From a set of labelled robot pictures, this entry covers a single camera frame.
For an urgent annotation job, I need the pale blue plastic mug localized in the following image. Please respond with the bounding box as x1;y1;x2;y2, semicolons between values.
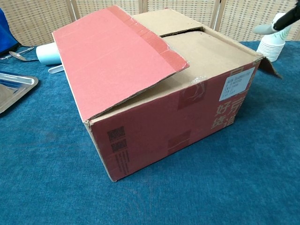
36;42;64;75

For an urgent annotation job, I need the red cardboard box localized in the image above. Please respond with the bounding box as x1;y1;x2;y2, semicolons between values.
51;5;284;183

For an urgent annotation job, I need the blue table cloth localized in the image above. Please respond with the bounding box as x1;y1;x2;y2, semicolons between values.
0;39;300;225

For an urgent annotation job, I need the wicker folding screen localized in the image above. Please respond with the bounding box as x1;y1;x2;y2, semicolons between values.
0;0;300;46

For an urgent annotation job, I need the metal spoon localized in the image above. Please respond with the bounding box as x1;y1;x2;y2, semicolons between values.
8;51;38;62

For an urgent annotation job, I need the stack of paper cups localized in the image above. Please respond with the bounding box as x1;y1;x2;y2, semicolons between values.
255;13;293;63

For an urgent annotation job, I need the steel tray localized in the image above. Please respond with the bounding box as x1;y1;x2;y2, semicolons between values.
0;71;39;115

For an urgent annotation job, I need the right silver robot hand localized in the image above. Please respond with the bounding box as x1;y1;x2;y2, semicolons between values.
254;6;300;33

